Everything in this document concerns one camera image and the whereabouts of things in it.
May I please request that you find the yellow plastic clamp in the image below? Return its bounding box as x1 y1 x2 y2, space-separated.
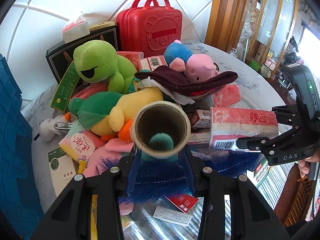
77 159 98 240

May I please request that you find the yellow white tissue pack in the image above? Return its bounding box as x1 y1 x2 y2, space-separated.
121 214 135 235

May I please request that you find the red small suitcase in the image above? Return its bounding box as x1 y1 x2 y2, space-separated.
116 0 182 58

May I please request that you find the cardboard tube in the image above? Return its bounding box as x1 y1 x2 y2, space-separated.
132 101 192 159

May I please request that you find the dark maroon slipper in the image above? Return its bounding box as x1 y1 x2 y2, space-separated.
135 65 238 97

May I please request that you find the long green box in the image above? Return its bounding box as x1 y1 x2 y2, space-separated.
50 61 81 112

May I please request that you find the small beige box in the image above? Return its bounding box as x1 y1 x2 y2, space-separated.
89 21 117 32

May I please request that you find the blue bristle duster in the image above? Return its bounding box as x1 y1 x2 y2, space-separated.
95 152 260 205

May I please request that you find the black gift box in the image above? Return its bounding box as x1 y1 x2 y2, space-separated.
45 25 119 84

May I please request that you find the pink white tissue pack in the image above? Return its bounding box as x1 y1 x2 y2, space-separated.
62 15 90 43

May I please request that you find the wooden door frame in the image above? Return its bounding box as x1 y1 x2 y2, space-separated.
204 0 253 55

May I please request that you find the red white small box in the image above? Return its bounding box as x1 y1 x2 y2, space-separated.
190 109 212 128

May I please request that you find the pig plush in blue shirt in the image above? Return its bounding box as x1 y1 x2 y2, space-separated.
163 39 220 83

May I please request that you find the white box green label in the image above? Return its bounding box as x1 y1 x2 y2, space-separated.
47 146 84 198

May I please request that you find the white plastic bag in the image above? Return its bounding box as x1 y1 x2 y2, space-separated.
137 76 195 105

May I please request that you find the white green carton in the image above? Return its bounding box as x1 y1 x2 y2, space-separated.
246 154 272 188

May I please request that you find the wooden chair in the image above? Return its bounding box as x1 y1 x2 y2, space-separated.
274 172 318 227

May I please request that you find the white green small box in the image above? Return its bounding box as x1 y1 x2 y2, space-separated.
187 132 210 144

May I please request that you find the large pink tissue pack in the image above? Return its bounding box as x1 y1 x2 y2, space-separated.
209 107 279 150

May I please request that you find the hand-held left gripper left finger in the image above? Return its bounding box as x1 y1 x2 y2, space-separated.
30 152 144 240

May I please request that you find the blue plastic crate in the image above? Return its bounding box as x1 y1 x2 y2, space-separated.
0 54 44 230

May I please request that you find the green frog plush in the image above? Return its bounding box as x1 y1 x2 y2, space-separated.
73 40 137 94

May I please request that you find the red green medicine box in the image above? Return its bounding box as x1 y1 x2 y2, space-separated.
164 194 199 214

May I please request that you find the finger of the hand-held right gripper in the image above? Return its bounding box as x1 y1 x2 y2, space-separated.
236 127 300 153
272 104 300 128

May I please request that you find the white plush toy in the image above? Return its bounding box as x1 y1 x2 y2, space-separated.
33 115 75 142

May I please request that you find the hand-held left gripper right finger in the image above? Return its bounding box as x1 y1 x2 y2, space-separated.
179 146 288 240

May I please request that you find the yellow duck plush green shell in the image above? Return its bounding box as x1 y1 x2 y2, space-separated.
68 87 164 142

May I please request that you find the pink barcode tissue pack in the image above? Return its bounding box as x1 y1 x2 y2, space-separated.
137 56 167 72

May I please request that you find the person's right hand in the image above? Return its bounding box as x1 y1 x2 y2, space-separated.
297 151 320 178

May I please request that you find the pastel mini tissue pack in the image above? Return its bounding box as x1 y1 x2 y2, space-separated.
59 124 105 162

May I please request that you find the pink pig plush with glasses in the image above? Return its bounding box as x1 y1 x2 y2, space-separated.
82 131 175 178

